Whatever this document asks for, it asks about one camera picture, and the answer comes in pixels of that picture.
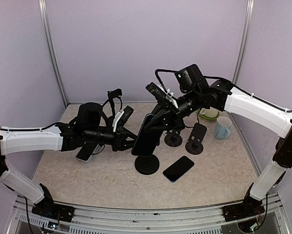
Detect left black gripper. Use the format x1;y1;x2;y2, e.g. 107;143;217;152
84;126;143;152

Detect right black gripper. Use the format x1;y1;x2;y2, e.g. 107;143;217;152
142;87;202;132

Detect teal phone black screen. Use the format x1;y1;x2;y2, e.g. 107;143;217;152
131;114;163;156

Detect black pole phone stand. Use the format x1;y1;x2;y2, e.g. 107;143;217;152
107;88;123;124
134;138;160;175

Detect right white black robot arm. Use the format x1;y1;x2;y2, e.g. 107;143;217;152
142;64;292;216

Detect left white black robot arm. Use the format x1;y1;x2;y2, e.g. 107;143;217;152
0;102;136;217

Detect black folding stand left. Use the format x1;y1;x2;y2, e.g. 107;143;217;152
164;129;183;147

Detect black folding stand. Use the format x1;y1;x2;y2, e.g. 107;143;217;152
185;123;207;155
164;129;183;147

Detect phone in white case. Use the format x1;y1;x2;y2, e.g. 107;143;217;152
76;142;100;163

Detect black folding stand right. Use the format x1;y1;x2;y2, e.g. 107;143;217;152
185;123;207;155

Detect blue phone black screen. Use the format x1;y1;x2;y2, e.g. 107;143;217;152
163;156;195;182

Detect green saucer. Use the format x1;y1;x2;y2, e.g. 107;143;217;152
197;108;220;120

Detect cream ceramic mug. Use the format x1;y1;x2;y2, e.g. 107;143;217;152
199;107;219;118

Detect light blue mug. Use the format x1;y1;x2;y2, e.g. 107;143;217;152
214;116;232;140

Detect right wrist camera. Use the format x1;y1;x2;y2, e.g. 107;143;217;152
146;82;178;109

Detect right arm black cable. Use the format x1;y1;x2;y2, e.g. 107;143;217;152
155;68;292;163

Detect front aluminium rail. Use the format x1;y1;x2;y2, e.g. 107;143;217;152
4;194;291;234

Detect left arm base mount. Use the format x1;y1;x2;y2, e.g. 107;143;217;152
32;201;75;223

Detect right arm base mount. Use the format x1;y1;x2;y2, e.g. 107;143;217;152
222;203;265;222

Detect right aluminium frame post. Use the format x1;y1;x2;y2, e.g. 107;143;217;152
232;0;254;84

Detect aluminium frame post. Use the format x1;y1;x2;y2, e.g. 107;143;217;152
232;0;254;84
38;0;69;108

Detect left aluminium frame post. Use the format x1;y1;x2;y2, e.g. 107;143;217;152
38;0;69;108

